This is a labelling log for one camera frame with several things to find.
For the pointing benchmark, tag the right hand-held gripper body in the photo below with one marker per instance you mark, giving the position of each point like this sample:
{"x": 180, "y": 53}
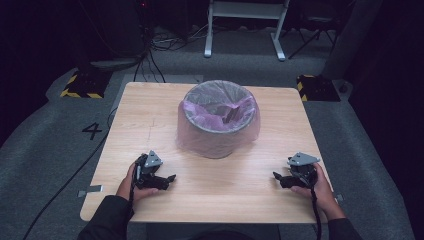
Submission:
{"x": 303, "y": 173}

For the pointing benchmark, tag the pink translucent plastic bag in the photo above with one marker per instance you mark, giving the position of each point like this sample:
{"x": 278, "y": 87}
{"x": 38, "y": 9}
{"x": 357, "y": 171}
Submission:
{"x": 216, "y": 143}

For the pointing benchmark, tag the black tripod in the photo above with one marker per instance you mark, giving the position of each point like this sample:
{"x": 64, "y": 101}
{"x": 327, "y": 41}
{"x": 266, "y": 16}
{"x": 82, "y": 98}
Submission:
{"x": 313, "y": 33}

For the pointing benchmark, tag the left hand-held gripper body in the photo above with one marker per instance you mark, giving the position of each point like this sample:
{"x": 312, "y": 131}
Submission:
{"x": 151, "y": 160}

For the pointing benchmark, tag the grey tape piece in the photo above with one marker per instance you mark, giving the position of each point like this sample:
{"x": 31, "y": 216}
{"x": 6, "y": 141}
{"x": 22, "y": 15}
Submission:
{"x": 90, "y": 190}
{"x": 339, "y": 197}

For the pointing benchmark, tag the black yellow striped base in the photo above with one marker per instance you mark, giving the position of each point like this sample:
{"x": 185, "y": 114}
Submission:
{"x": 85, "y": 85}
{"x": 320, "y": 88}

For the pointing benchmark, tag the person's right hand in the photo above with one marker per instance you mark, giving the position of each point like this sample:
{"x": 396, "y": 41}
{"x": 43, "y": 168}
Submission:
{"x": 325, "y": 193}

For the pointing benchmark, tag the grey pillar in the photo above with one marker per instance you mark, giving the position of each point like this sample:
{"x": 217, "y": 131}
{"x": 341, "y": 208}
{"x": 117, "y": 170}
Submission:
{"x": 350, "y": 36}

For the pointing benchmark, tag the green round bin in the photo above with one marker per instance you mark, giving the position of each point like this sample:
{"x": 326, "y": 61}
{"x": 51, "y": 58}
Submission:
{"x": 216, "y": 156}

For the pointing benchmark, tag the person's left hand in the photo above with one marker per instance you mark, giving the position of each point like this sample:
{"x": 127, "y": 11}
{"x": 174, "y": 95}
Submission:
{"x": 125, "y": 186}

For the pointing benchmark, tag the white metal stand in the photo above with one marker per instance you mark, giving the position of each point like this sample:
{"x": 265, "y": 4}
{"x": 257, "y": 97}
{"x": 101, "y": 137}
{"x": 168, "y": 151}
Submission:
{"x": 246, "y": 10}

